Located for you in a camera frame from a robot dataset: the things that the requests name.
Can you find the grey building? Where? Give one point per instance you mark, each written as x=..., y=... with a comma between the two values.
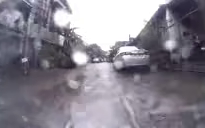
x=13, y=33
x=180, y=33

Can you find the white car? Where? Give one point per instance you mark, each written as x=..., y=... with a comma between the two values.
x=131, y=57

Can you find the pole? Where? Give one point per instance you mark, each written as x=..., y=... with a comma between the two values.
x=26, y=43

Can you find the vehicle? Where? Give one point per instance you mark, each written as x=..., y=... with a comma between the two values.
x=96, y=60

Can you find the wet grey asphalt road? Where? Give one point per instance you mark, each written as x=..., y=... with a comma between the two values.
x=100, y=96

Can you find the trees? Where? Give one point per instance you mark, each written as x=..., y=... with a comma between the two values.
x=96, y=50

